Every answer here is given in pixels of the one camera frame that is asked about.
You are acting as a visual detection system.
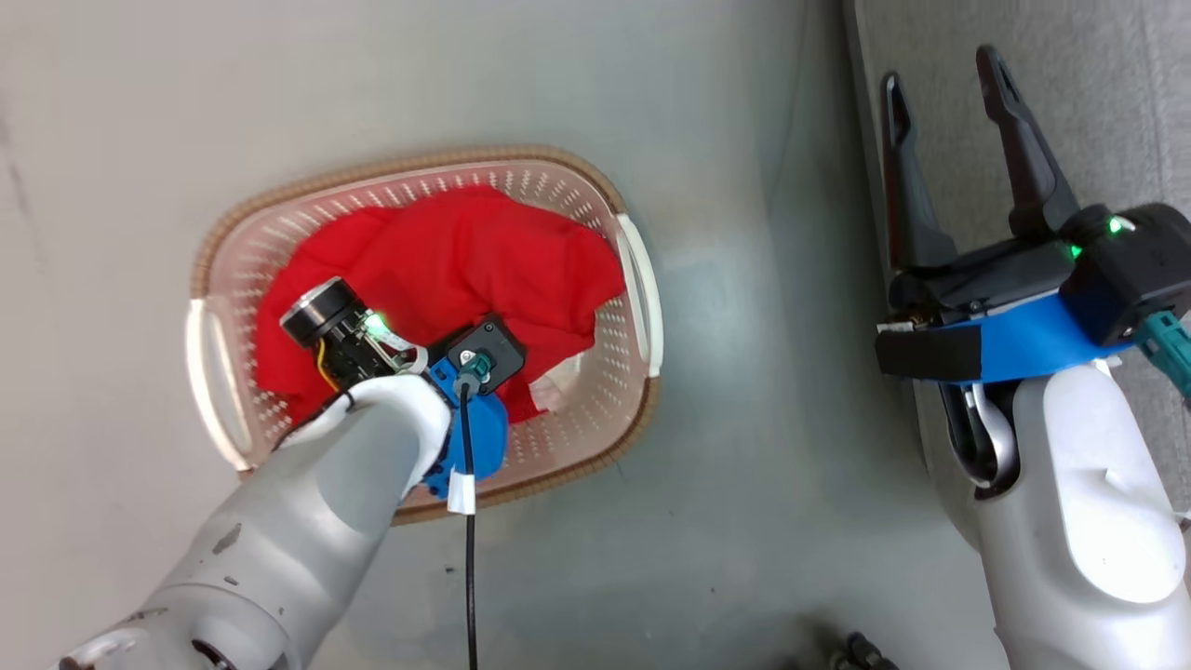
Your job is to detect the black cable teal connector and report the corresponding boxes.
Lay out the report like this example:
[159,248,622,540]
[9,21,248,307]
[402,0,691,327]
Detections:
[1137,312,1191,403]
[453,351,490,670]

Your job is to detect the grey fabric sofa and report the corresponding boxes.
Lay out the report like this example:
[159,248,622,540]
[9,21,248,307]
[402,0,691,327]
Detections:
[842,0,1191,578]

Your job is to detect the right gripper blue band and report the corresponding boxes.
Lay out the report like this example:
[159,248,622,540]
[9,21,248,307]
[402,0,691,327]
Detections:
[875,44,1138,385]

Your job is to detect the left black cable teal connector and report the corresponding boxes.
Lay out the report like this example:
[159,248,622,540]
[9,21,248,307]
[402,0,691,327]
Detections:
[453,351,490,670]

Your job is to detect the right black cable teal connector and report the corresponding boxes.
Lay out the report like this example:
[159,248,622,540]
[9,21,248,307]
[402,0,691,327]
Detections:
[1137,312,1191,403]

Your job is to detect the beige perforated laundry basket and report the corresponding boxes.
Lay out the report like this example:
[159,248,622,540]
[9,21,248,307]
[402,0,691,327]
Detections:
[184,144,664,527]

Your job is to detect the red clothing with white stripes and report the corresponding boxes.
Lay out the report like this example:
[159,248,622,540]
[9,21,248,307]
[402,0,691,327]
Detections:
[253,184,627,427]

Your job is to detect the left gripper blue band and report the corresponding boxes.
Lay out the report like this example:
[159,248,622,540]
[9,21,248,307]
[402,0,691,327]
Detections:
[279,277,511,503]

